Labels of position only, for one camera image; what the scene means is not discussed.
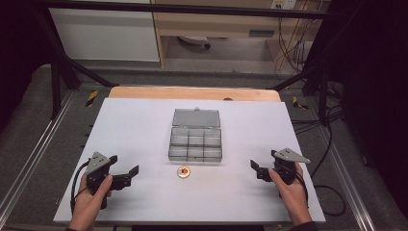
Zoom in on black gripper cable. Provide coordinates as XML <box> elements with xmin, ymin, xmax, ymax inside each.
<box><xmin>69</xmin><ymin>159</ymin><xmax>91</xmax><ymax>216</ymax></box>
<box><xmin>297</xmin><ymin>123</ymin><xmax>347</xmax><ymax>218</ymax></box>

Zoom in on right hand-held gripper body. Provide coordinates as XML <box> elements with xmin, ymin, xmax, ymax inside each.
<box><xmin>271</xmin><ymin>147</ymin><xmax>312</xmax><ymax>187</ymax></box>

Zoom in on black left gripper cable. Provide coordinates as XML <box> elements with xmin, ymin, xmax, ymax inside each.
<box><xmin>69</xmin><ymin>159</ymin><xmax>91</xmax><ymax>216</ymax></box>

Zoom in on aluminium floor rail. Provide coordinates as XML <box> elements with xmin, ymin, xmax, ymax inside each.
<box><xmin>0</xmin><ymin>90</ymin><xmax>77</xmax><ymax>222</ymax></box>
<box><xmin>316</xmin><ymin>126</ymin><xmax>377</xmax><ymax>231</ymax></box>

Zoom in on hanging cable bundle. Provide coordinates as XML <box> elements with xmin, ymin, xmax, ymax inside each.
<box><xmin>276</xmin><ymin>14</ymin><xmax>311</xmax><ymax>72</ymax></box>

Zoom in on person's left hand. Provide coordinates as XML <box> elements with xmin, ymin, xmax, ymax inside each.
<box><xmin>70</xmin><ymin>173</ymin><xmax>115</xmax><ymax>223</ymax></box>

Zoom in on clear plastic compartment box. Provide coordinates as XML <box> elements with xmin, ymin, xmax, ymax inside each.
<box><xmin>167</xmin><ymin>107</ymin><xmax>223</xmax><ymax>163</ymax></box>

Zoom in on yellow black floor tape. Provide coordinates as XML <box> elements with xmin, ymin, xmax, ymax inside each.
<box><xmin>292</xmin><ymin>95</ymin><xmax>310</xmax><ymax>111</ymax></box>
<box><xmin>85</xmin><ymin>90</ymin><xmax>99</xmax><ymax>108</ymax></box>

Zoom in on white cabinet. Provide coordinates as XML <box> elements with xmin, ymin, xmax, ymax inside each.
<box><xmin>48</xmin><ymin>7</ymin><xmax>161</xmax><ymax>63</ymax></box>

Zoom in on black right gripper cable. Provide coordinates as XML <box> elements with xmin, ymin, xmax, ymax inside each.
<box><xmin>297</xmin><ymin>123</ymin><xmax>347</xmax><ymax>218</ymax></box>

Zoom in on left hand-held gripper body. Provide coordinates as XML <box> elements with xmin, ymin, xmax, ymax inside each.
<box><xmin>85</xmin><ymin>151</ymin><xmax>114</xmax><ymax>195</ymax></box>

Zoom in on round gold badge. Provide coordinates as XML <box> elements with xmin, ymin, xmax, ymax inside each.
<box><xmin>176</xmin><ymin>165</ymin><xmax>191</xmax><ymax>180</ymax></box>

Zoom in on person's right hand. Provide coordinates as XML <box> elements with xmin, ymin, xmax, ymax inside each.
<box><xmin>268</xmin><ymin>163</ymin><xmax>313</xmax><ymax>226</ymax></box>

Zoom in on office chair base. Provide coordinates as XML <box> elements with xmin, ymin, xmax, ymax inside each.
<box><xmin>177</xmin><ymin>35</ymin><xmax>212</xmax><ymax>50</ymax></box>

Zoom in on black metal frame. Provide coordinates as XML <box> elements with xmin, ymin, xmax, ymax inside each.
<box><xmin>32</xmin><ymin>0</ymin><xmax>342</xmax><ymax>120</ymax></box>

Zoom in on wooden desk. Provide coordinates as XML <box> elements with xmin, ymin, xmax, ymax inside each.
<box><xmin>150</xmin><ymin>0</ymin><xmax>325</xmax><ymax>71</ymax></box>

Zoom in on white wall socket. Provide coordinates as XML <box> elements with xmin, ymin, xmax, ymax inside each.
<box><xmin>269</xmin><ymin>0</ymin><xmax>298</xmax><ymax>11</ymax></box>

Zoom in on black floor cables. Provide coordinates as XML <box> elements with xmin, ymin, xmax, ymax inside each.
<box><xmin>291</xmin><ymin>81</ymin><xmax>345</xmax><ymax>136</ymax></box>

